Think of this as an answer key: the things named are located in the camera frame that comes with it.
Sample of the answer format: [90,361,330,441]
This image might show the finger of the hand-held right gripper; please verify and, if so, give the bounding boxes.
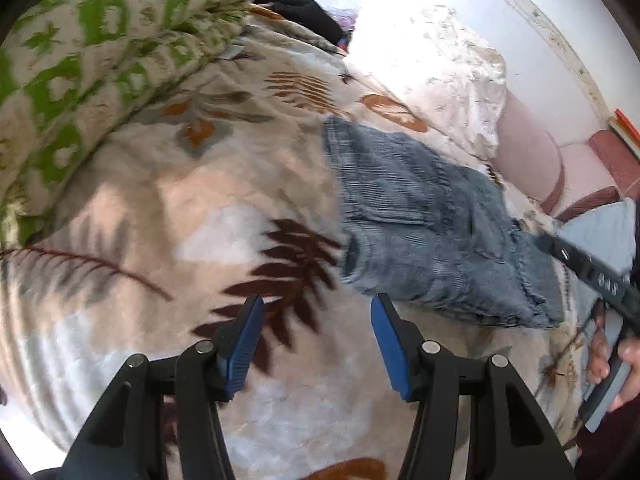
[532,232,583,275]

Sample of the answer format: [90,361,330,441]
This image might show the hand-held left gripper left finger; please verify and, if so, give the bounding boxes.
[56,294,266,480]

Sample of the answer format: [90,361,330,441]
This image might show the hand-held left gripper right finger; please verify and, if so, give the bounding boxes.
[370,292,576,480]

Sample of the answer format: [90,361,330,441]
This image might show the grey-blue denim pants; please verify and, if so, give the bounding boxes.
[322,116,566,330]

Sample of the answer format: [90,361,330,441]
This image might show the person's right forearm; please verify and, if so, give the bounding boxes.
[575,405,640,480]

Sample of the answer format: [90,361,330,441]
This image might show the person's right hand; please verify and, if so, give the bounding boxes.
[586,307,640,411]

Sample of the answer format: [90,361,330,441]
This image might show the light blue quilted pillow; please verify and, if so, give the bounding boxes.
[555,197,640,286]

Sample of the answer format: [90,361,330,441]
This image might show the pink upholstered headboard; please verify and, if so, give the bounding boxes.
[492,92,640,223]

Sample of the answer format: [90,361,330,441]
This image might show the red book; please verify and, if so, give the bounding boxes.
[614,109,640,143]

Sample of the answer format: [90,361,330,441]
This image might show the leaf-print blanket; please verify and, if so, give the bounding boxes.
[0,2,601,480]

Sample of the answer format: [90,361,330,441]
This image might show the white leaf-print pillow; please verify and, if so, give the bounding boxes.
[345,5,508,161]

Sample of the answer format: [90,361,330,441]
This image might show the purple plastic bag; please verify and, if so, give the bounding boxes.
[325,7,358,55]

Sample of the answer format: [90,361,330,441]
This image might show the green patterned quilt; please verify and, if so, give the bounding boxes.
[0,0,258,246]

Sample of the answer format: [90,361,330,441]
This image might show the black garment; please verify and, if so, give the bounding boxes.
[245,0,346,46]

